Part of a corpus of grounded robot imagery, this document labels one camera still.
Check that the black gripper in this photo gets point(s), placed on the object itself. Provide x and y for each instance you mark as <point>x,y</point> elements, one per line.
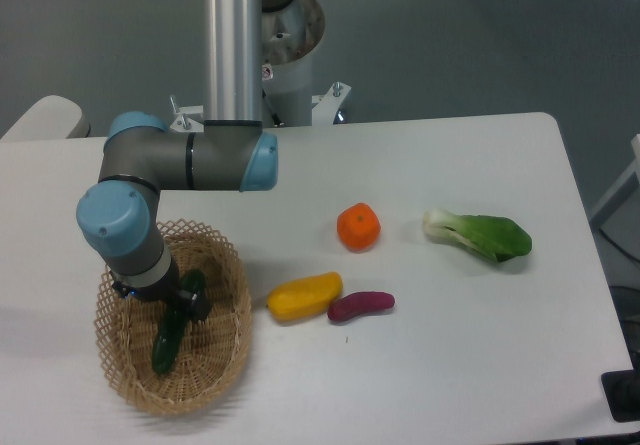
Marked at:
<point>195,305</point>

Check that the green cucumber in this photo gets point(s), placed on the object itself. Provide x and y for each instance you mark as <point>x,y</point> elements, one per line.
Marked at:
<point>172,325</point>

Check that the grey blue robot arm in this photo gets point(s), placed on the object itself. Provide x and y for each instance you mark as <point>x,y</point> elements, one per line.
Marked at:
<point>142,158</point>

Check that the woven wicker basket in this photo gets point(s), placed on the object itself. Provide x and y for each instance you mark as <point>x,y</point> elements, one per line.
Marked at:
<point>212,353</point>

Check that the yellow mango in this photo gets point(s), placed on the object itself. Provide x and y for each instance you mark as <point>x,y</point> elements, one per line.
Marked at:
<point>304,297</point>

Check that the purple sweet potato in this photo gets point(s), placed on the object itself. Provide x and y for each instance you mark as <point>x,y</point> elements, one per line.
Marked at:
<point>359,303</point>

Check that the orange tangerine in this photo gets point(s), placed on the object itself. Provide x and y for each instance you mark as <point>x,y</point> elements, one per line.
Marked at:
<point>358,227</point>

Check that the white chair armrest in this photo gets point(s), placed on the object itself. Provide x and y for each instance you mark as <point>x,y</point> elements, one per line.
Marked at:
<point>51,118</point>

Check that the green bok choy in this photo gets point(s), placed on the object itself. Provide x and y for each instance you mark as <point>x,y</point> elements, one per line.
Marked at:
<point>497,239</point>

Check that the white furniture at right edge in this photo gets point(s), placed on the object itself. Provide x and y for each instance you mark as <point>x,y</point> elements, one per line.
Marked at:
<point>620,191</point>

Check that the black device at table edge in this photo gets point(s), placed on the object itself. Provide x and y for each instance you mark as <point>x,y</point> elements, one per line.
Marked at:
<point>622,394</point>

